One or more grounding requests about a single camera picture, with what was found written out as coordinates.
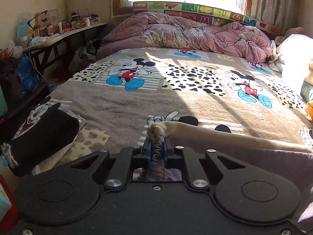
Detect purple fleece pants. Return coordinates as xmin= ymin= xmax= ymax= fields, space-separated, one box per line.
xmin=136 ymin=120 xmax=313 ymax=226

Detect Mickey Mouse bed blanket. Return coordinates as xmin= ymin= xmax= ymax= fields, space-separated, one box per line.
xmin=48 ymin=48 xmax=312 ymax=150

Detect black folded garment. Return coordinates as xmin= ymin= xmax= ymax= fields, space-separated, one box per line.
xmin=1 ymin=103 xmax=80 ymax=177

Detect pink crumpled quilt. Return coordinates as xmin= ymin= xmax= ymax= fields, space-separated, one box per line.
xmin=97 ymin=12 xmax=273 ymax=63

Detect black side table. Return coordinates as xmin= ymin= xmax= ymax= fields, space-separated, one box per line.
xmin=23 ymin=22 xmax=108 ymax=76

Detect blue plastic bag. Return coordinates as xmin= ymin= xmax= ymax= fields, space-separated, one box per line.
xmin=16 ymin=55 xmax=39 ymax=95

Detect colourful alphabet foam board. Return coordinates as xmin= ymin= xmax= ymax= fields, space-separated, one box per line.
xmin=133 ymin=1 xmax=280 ymax=38

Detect mint green folded garment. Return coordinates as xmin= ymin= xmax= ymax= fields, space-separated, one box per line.
xmin=0 ymin=185 xmax=12 ymax=221

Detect red folded garment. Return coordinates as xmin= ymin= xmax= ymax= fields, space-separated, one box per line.
xmin=1 ymin=176 xmax=19 ymax=234

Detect white pillow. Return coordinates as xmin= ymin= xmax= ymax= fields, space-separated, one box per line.
xmin=278 ymin=34 xmax=312 ymax=95

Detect black desk lamp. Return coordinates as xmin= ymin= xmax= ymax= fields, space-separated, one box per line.
xmin=27 ymin=10 xmax=48 ymax=30

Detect grey window curtain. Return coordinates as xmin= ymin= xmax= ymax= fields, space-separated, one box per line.
xmin=251 ymin=0 xmax=296 ymax=35

